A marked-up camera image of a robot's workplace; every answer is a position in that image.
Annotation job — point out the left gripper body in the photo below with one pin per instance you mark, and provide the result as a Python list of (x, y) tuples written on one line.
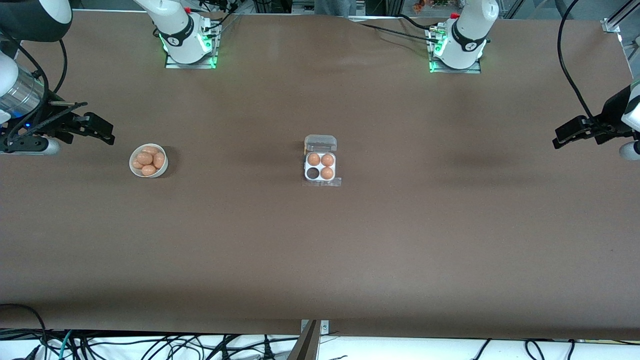
[(613, 110)]

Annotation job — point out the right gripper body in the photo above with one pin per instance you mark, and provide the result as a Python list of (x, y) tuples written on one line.
[(46, 121)]

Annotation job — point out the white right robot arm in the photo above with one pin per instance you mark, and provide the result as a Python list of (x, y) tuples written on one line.
[(175, 25)]

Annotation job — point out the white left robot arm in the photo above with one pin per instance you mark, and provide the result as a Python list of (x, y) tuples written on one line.
[(470, 30)]

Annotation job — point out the clear plastic egg carton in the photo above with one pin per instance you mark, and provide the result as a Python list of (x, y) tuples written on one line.
[(320, 144)]

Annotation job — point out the white round bowl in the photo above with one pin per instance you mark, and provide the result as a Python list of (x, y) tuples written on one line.
[(162, 172)]

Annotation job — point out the orange background object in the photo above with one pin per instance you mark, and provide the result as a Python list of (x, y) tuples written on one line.
[(430, 5)]

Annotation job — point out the dark metal strut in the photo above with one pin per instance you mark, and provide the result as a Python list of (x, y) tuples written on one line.
[(306, 345)]

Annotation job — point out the aluminium frame profile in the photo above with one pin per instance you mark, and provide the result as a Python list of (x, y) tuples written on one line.
[(612, 24)]

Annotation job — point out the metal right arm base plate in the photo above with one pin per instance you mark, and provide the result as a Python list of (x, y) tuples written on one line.
[(190, 65)]

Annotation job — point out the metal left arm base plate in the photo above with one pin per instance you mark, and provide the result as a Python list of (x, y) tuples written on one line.
[(457, 71)]

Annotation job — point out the silver metal bracket plate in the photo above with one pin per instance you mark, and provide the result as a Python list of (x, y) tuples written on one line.
[(325, 327)]

